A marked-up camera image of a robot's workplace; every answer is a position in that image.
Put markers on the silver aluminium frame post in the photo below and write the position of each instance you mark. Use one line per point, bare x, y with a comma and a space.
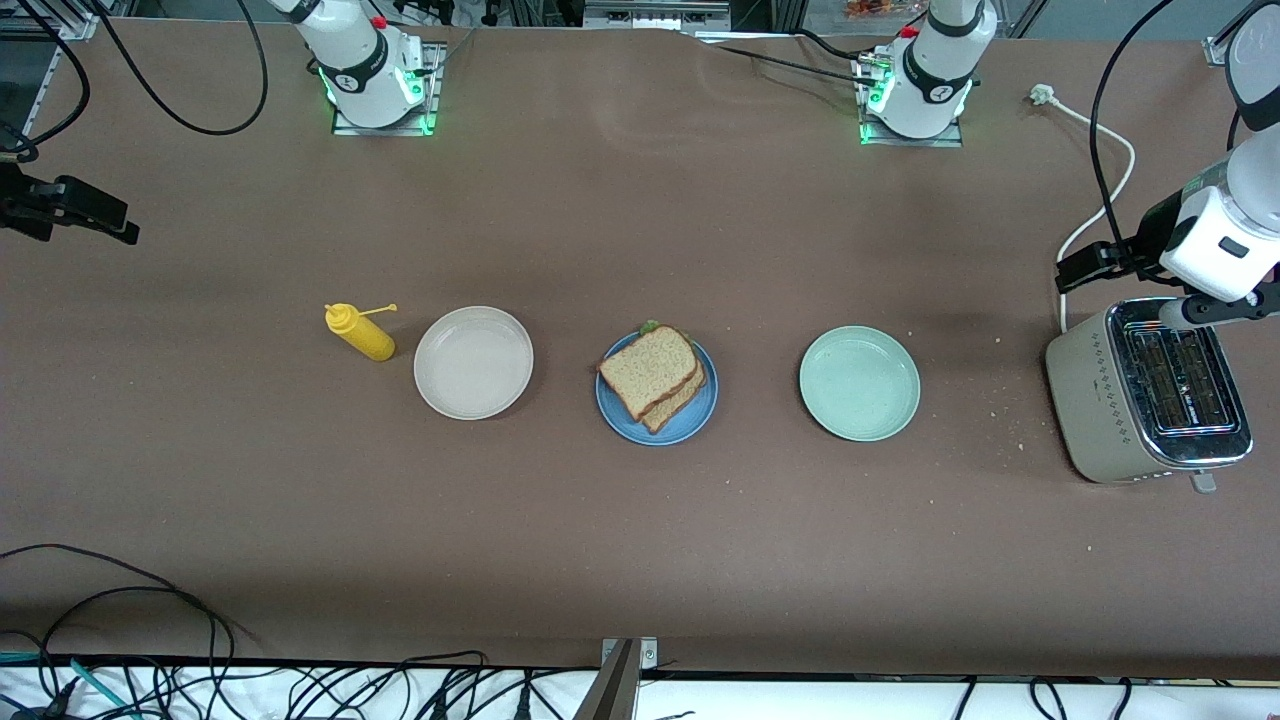
1218, 48

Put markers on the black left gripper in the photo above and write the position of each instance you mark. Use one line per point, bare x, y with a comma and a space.
1146, 236

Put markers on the beige chrome toaster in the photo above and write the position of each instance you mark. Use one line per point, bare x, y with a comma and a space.
1095, 400

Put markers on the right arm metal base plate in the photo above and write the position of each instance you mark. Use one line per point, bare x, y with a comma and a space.
432, 100

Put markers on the silver metal rail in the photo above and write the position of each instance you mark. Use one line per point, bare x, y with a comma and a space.
655, 14

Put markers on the blue round plate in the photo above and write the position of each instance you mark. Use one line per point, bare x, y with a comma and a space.
620, 425

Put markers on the brown toast bread slice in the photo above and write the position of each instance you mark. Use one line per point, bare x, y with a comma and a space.
685, 400
648, 370

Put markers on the metal table edge bracket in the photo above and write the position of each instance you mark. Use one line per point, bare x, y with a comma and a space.
615, 685

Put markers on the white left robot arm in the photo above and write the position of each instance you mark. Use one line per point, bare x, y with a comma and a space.
1240, 230

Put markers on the mint green round plate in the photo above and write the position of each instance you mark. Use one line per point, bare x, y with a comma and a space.
859, 384

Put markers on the yellow mustard squeeze bottle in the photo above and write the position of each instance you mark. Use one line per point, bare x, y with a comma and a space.
368, 340

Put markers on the beige round plate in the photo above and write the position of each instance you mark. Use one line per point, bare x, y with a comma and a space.
473, 363

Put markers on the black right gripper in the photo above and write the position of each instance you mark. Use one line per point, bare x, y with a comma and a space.
28, 203

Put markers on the orange snack bag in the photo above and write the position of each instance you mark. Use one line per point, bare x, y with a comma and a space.
872, 9

